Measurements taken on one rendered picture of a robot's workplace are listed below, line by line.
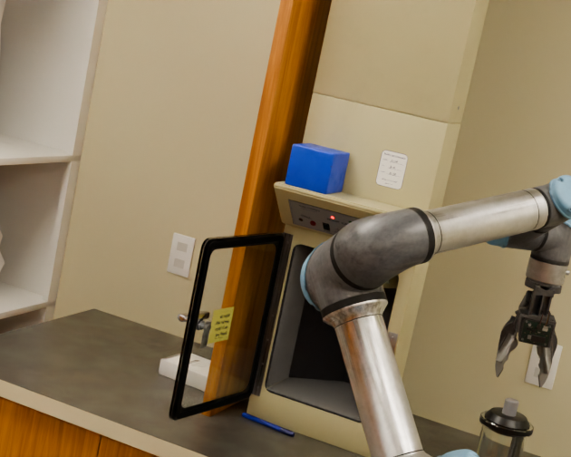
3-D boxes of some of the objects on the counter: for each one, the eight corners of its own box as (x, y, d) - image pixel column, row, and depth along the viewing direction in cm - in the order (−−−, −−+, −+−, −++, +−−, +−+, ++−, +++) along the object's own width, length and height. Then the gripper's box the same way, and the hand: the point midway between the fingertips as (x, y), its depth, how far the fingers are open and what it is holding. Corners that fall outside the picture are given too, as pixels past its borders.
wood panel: (283, 371, 307) (394, -161, 283) (293, 374, 306) (405, -159, 282) (198, 413, 262) (323, -214, 238) (209, 417, 261) (335, -212, 237)
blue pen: (243, 415, 267) (244, 411, 266) (294, 436, 260) (295, 432, 260) (241, 416, 266) (242, 412, 265) (292, 437, 259) (293, 432, 259)
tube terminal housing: (286, 391, 291) (349, 94, 277) (405, 432, 279) (477, 123, 265) (245, 414, 268) (311, 92, 254) (372, 459, 256) (449, 123, 242)
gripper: (508, 278, 218) (484, 383, 221) (583, 296, 216) (556, 399, 220) (507, 270, 226) (483, 371, 230) (578, 286, 224) (553, 387, 228)
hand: (519, 375), depth 227 cm, fingers open, 8 cm apart
